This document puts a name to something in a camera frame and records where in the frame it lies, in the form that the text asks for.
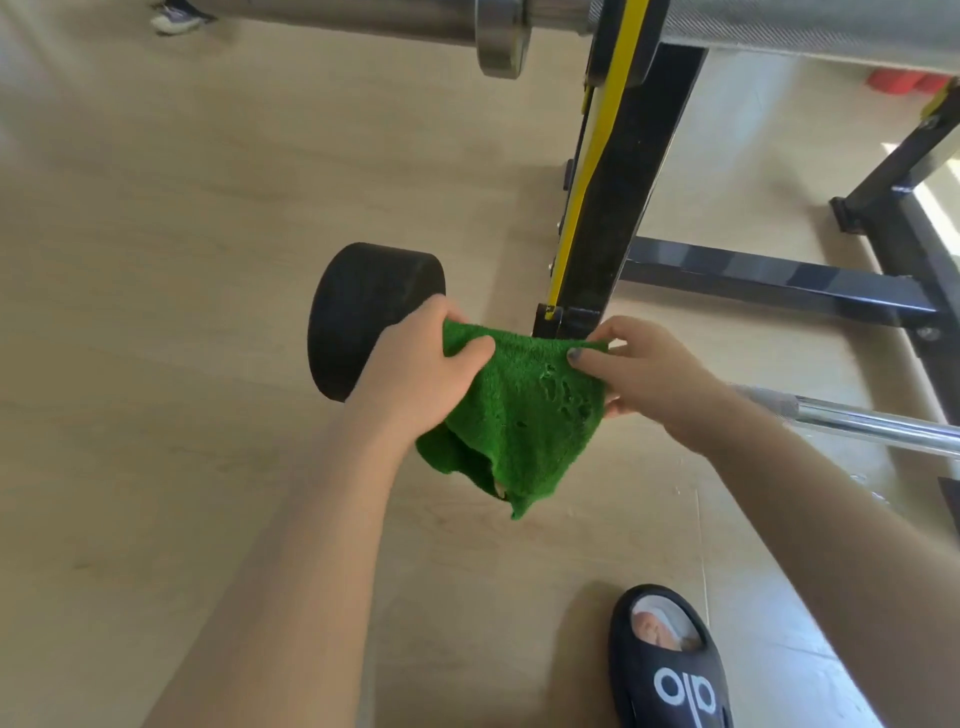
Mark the person's left hand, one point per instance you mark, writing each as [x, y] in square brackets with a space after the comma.
[405, 375]

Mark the person's right hand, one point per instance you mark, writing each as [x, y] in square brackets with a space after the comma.
[660, 375]

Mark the person's left thumb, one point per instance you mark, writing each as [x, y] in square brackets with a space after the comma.
[471, 354]

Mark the person's right thumb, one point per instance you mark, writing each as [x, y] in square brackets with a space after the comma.
[592, 361]

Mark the green microfiber cloth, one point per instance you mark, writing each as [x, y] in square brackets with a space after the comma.
[525, 420]

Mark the person's right forearm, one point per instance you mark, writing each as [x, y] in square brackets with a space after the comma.
[832, 555]

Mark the person's left forearm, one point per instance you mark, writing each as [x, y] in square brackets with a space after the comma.
[300, 570]

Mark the black round weight plate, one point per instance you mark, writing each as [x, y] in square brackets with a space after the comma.
[360, 315]

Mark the chrome bar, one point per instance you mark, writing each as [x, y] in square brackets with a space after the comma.
[862, 420]

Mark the black slipper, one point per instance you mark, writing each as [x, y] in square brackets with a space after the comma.
[645, 675]

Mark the steel barbell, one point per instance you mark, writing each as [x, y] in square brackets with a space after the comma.
[787, 26]

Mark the red object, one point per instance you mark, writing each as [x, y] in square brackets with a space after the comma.
[896, 81]

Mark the black and yellow rack frame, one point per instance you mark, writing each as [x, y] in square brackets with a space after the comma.
[607, 225]

